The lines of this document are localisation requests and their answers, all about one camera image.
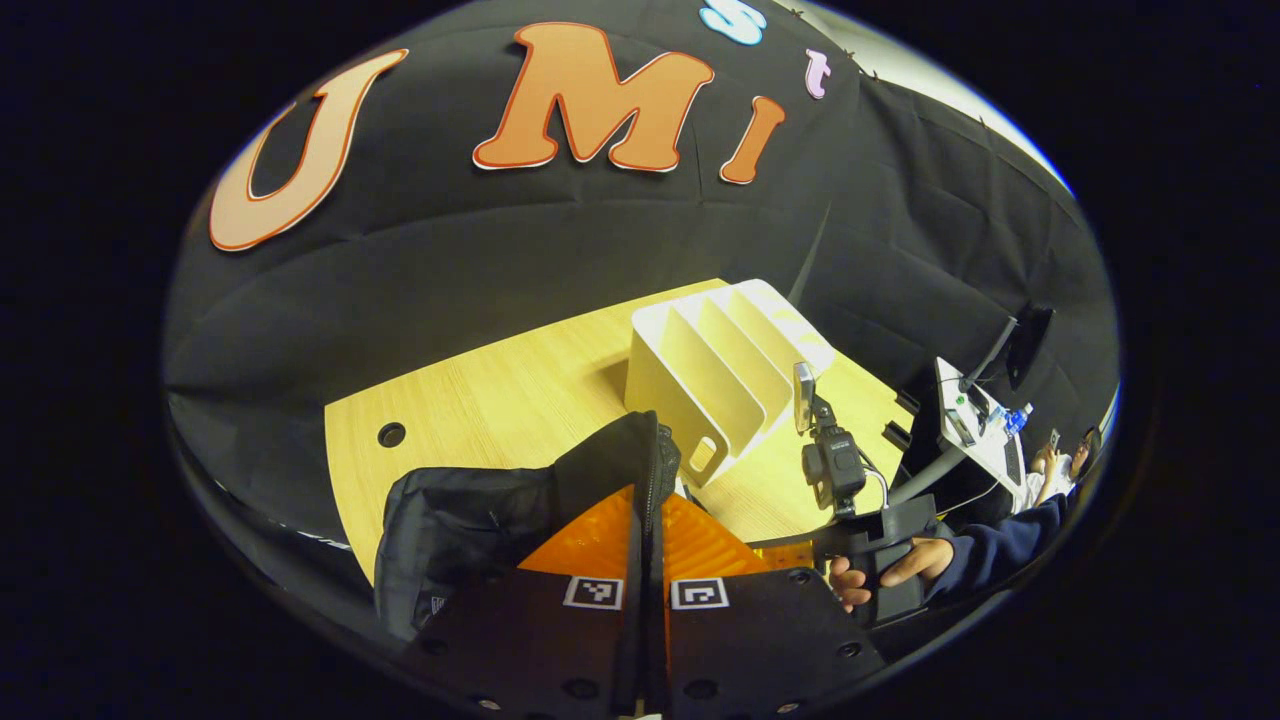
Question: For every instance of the grey curved tube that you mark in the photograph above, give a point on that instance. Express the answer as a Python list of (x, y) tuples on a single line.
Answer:
[(925, 478)]

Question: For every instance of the black monitor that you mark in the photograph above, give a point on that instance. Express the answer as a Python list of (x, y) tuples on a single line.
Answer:
[(1030, 345)]

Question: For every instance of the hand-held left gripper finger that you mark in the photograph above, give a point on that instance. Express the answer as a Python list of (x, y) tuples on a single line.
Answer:
[(659, 650), (634, 650)]

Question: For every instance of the white desk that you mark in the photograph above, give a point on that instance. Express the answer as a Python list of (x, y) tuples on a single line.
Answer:
[(975, 440)]

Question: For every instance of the black schoolbag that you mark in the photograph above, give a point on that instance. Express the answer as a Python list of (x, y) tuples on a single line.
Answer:
[(470, 520)]

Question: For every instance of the black backdrop cloth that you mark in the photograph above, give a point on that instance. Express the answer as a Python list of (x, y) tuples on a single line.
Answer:
[(450, 290)]

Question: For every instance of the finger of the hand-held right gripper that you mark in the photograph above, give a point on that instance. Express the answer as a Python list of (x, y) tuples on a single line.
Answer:
[(785, 555)]

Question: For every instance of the blue bottle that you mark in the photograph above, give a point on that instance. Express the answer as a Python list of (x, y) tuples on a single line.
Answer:
[(1016, 417)]

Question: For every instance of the black table edge clamp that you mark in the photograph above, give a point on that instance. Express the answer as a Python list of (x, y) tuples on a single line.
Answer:
[(897, 435), (907, 400)]

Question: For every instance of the white bookshelf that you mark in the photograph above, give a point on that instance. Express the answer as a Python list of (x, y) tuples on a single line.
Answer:
[(670, 380)]

